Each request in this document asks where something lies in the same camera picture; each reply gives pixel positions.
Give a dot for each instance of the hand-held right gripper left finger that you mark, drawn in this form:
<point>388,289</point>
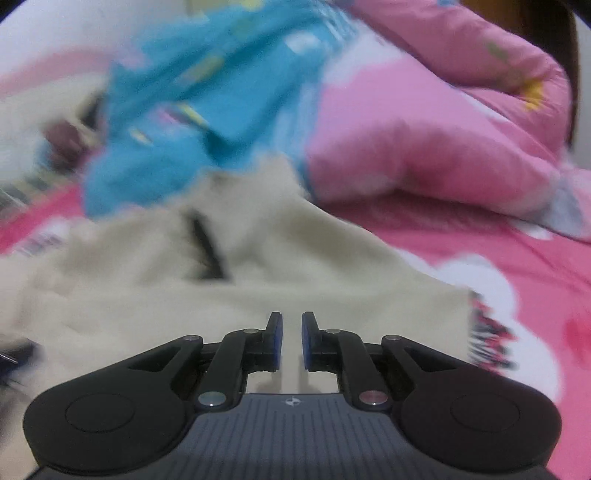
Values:
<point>276,341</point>

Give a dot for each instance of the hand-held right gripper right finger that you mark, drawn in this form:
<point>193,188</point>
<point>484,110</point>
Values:
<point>307,341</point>

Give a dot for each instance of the cream zip jacket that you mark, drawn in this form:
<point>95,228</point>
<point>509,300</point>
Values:
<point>184,300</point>

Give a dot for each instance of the blue and pink quilt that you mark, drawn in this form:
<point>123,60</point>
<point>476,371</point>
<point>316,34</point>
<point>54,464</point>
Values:
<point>392,138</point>

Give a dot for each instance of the pink and white headboard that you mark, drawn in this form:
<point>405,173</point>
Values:
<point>27,115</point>

